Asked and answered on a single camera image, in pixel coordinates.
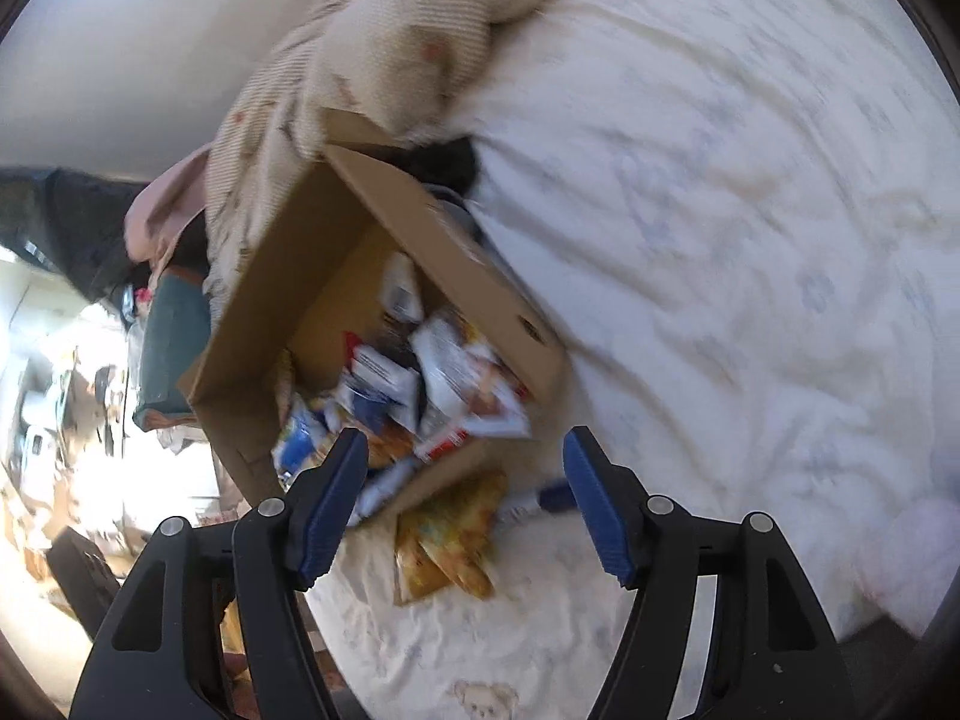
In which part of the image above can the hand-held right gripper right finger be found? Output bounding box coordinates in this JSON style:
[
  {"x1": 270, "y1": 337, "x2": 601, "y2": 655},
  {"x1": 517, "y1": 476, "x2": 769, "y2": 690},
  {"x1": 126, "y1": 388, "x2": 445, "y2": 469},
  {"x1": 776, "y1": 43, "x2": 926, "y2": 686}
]
[{"x1": 562, "y1": 426, "x2": 912, "y2": 720}]

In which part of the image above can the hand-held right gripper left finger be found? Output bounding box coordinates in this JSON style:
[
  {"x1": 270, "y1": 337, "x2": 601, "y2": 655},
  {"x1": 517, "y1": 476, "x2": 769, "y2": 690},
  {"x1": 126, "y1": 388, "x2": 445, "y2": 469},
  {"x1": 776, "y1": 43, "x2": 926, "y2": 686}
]
[{"x1": 67, "y1": 427, "x2": 370, "y2": 720}]

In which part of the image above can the white red-end snack packet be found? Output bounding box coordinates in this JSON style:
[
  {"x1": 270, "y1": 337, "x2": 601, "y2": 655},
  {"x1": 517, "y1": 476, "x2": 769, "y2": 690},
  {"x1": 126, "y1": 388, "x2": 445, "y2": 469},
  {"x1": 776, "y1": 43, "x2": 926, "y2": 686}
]
[{"x1": 409, "y1": 311, "x2": 533, "y2": 464}]

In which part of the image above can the brown cardboard box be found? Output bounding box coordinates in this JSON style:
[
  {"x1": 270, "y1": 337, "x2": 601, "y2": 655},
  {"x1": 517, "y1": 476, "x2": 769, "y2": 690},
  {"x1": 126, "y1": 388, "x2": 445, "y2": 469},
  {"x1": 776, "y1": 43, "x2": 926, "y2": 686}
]
[{"x1": 178, "y1": 109, "x2": 571, "y2": 526}]

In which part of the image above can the dark blue white snack packet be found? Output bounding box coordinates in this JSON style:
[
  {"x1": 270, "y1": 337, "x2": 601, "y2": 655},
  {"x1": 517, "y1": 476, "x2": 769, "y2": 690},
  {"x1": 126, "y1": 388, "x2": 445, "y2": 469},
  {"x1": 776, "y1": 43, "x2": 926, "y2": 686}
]
[{"x1": 495, "y1": 480, "x2": 580, "y2": 531}]

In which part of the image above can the yellow snack bag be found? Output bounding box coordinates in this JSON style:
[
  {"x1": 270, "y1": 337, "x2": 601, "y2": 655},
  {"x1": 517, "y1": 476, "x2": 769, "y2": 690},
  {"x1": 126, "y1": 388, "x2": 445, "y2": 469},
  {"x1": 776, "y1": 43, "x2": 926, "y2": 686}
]
[{"x1": 394, "y1": 469, "x2": 511, "y2": 605}]

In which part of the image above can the white blue-label snack packet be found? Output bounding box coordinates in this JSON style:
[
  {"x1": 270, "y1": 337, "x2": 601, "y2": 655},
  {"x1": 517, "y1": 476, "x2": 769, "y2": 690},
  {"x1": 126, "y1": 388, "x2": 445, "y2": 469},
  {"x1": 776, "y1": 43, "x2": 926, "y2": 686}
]
[{"x1": 337, "y1": 345, "x2": 421, "y2": 428}]

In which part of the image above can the white floral bedsheet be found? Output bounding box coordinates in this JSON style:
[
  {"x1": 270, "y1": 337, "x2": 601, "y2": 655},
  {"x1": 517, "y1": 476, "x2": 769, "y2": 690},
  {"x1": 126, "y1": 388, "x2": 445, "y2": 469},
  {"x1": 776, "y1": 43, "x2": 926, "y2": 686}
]
[{"x1": 225, "y1": 0, "x2": 960, "y2": 720}]

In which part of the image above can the white grey-print snack packet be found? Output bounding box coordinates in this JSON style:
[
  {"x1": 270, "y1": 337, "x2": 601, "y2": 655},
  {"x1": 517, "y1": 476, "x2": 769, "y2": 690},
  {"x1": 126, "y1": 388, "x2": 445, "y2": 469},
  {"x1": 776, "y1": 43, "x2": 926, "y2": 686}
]
[{"x1": 379, "y1": 251, "x2": 426, "y2": 323}]

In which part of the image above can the black case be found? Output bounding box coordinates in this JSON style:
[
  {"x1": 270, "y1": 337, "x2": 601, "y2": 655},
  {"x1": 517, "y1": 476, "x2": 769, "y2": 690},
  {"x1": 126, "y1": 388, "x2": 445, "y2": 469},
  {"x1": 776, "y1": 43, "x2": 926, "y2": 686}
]
[{"x1": 45, "y1": 525, "x2": 125, "y2": 625}]

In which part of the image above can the pale pink pillow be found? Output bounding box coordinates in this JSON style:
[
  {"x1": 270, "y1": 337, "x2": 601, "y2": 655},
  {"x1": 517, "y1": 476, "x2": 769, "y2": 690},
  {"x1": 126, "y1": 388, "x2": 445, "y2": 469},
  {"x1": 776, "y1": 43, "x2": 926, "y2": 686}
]
[{"x1": 855, "y1": 495, "x2": 960, "y2": 638}]

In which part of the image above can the pink cloth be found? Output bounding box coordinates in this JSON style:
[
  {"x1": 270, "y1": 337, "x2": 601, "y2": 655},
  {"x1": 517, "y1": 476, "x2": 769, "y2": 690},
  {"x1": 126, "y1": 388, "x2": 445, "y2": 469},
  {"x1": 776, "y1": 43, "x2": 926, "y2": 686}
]
[{"x1": 124, "y1": 146, "x2": 218, "y2": 278}]

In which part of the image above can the black cloth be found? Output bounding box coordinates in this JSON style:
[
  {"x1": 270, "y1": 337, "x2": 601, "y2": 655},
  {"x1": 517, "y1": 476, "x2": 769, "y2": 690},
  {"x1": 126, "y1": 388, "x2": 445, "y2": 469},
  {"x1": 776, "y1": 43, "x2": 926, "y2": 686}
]
[{"x1": 390, "y1": 135, "x2": 481, "y2": 196}]

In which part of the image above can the dark grey cloth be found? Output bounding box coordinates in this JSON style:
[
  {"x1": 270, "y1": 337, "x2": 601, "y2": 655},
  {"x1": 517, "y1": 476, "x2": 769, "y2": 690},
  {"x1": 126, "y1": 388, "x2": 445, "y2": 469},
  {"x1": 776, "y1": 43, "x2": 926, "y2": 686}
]
[{"x1": 0, "y1": 165, "x2": 151, "y2": 302}]

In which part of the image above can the beige printed blanket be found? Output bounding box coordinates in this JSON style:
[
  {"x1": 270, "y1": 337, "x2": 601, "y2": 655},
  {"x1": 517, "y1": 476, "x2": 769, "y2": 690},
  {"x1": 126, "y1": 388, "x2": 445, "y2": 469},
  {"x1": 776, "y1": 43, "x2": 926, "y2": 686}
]
[{"x1": 202, "y1": 0, "x2": 601, "y2": 293}]

